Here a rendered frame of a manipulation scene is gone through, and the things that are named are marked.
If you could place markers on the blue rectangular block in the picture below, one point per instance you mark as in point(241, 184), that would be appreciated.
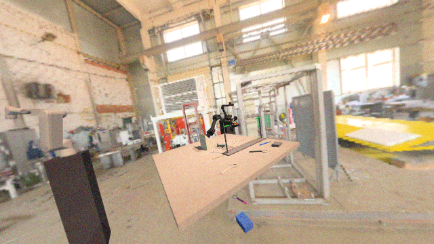
point(245, 223)

